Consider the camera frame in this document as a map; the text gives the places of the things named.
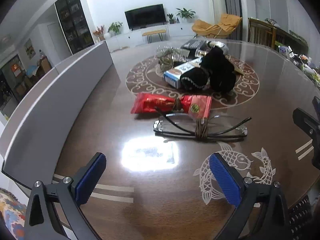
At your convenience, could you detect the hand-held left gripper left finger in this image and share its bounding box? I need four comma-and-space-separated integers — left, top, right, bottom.
24, 152, 107, 240

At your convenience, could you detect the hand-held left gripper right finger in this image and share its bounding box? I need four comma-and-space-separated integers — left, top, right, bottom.
209, 152, 293, 240

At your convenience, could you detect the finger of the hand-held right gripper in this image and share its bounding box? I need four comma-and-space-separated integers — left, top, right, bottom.
292, 107, 320, 142
312, 96, 320, 121

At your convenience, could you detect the clear plastic packet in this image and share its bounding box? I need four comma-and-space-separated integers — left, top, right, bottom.
153, 112, 252, 142

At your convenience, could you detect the red snack packet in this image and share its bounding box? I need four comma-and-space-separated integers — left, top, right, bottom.
130, 92, 213, 120

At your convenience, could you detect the plain black velvet pouch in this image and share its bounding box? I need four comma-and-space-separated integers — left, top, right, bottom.
201, 46, 237, 93

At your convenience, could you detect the black velvet pouch zigzag trim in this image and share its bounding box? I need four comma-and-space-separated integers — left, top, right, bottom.
179, 67, 213, 91

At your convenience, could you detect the blue and white carton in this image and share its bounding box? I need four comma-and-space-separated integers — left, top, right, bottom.
163, 57, 203, 89

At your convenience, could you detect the rhinestone bow hair clip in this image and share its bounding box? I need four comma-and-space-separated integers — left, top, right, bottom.
156, 45, 191, 72

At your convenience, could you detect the pile of small cluttered items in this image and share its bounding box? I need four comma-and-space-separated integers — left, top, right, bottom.
277, 45, 320, 88

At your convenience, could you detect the black patterned cloth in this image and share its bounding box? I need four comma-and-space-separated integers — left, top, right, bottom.
287, 195, 313, 240

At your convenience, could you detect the dark wooden sideboard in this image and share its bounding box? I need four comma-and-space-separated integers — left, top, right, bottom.
275, 27, 309, 56

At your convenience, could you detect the colourful patterned cushion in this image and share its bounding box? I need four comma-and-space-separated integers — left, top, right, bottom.
0, 187, 27, 240

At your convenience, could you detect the grey partition panel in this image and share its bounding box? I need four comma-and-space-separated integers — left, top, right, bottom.
1, 40, 122, 191

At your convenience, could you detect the wooden chair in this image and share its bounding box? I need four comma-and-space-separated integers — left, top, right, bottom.
248, 17, 277, 49

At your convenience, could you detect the clear plastic wrapped bundle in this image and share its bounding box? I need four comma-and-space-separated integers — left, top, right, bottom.
206, 40, 230, 55

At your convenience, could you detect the blue cloth covered table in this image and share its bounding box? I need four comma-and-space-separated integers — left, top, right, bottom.
25, 55, 53, 79

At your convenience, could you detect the yellow lounge chair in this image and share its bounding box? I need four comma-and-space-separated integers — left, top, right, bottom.
192, 13, 243, 41

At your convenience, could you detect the grey curtain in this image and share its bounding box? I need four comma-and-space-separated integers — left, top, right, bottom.
222, 0, 243, 34

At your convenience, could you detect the black box with white print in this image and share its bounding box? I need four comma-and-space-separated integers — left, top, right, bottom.
180, 39, 208, 53

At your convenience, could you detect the framed landscape painting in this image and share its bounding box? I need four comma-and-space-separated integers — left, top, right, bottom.
24, 38, 36, 59

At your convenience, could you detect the white curtain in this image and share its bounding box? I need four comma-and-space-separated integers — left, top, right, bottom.
205, 0, 227, 24

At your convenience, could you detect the red flower bouquet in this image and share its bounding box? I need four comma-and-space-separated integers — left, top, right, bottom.
93, 25, 106, 41

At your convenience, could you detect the bushy green potted plant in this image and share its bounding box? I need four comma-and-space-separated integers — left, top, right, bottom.
107, 21, 124, 37

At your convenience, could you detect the white television cabinet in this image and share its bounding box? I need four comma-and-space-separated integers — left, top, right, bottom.
104, 21, 198, 53

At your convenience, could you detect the dark glass display cabinet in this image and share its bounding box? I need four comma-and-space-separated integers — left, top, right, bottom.
54, 0, 96, 55

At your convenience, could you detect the wooden bench with metal legs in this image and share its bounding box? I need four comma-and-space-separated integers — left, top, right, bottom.
142, 29, 167, 43

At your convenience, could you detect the large leafy potted plant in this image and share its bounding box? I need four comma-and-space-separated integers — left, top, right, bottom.
175, 7, 196, 22

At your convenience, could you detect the black flat television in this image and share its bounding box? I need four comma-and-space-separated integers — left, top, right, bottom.
124, 4, 167, 31

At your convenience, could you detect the red wall calendar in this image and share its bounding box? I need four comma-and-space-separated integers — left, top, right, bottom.
11, 62, 23, 78

